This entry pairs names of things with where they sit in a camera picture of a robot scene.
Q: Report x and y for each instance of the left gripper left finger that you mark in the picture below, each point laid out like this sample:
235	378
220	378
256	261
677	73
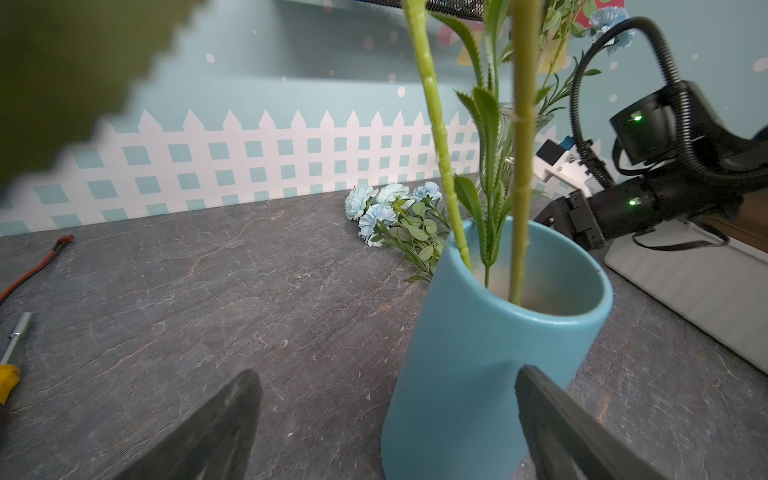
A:
215	442

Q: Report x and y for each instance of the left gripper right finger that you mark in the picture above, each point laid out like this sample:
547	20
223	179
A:
565	442

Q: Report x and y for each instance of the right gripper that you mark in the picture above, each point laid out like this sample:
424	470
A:
590	220

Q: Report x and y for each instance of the teal ceramic vase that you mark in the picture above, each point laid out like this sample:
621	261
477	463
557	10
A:
454	412

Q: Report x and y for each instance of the light blue rose stem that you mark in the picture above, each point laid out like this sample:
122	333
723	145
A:
410	220

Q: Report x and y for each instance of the white blue rose stem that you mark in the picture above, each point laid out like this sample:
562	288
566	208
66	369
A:
416	17

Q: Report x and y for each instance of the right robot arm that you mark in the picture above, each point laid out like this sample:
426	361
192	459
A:
686	163

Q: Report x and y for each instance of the pink carnation stem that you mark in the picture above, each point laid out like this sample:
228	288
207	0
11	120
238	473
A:
487	201

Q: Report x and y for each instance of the light blue rose bouquet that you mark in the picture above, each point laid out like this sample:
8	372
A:
565	22

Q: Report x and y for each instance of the pink rose stem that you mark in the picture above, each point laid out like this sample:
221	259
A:
526	23

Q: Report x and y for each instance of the yellow black screwdriver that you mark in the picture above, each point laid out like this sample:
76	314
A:
10	372

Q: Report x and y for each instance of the black wire mesh basket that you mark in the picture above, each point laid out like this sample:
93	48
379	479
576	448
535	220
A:
463	9

